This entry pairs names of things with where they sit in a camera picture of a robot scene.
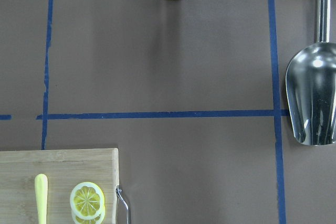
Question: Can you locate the wooden cutting board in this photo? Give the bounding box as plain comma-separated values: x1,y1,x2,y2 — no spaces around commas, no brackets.
1,148,119,223

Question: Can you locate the upper lemon slice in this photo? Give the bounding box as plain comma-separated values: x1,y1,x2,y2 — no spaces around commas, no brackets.
69,182,105,219

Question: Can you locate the hidden lemon slice underneath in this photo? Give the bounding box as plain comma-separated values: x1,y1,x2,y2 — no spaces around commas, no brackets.
71,208,106,224

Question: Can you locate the metal scoop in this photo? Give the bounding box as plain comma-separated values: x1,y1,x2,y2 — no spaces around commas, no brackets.
286,0,335,146

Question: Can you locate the yellow plastic knife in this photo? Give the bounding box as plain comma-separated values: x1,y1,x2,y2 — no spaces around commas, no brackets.
34,174,48,224

